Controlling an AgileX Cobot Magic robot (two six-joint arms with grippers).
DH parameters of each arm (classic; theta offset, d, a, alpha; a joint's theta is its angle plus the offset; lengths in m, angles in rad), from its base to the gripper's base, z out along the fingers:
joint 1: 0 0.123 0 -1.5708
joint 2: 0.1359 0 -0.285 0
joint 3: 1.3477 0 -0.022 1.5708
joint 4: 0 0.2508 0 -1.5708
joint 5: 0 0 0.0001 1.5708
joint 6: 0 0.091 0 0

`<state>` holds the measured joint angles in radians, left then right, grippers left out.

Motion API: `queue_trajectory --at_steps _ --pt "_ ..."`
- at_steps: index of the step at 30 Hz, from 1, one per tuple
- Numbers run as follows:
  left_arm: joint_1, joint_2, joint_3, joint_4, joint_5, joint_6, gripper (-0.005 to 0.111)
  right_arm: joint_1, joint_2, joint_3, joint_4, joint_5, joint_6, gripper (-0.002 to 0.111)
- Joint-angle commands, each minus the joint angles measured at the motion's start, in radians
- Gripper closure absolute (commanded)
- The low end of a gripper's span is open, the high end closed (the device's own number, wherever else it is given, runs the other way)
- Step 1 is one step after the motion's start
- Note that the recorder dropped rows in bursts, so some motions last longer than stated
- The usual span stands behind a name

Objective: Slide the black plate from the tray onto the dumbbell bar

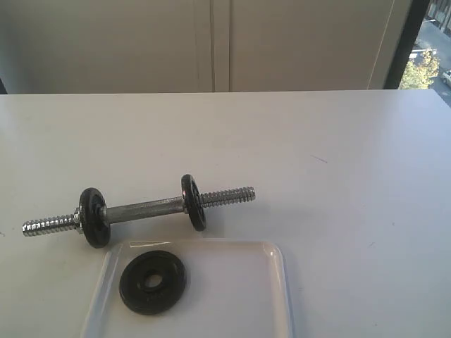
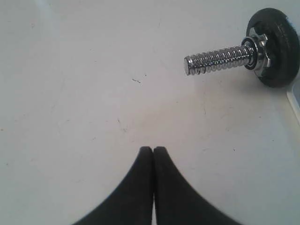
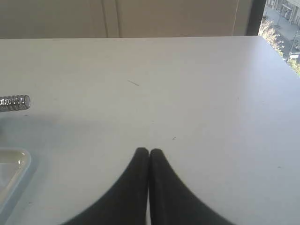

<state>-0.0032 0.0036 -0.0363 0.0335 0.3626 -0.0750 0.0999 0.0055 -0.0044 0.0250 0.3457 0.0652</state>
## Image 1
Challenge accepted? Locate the chrome threaded dumbbell bar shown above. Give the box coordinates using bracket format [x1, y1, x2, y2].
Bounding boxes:
[22, 187, 256, 237]

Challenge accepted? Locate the white rectangular tray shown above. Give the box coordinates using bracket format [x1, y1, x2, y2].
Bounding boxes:
[80, 239, 293, 337]

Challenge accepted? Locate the black window frame post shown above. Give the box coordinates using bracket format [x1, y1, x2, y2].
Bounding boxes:
[383, 0, 430, 89]

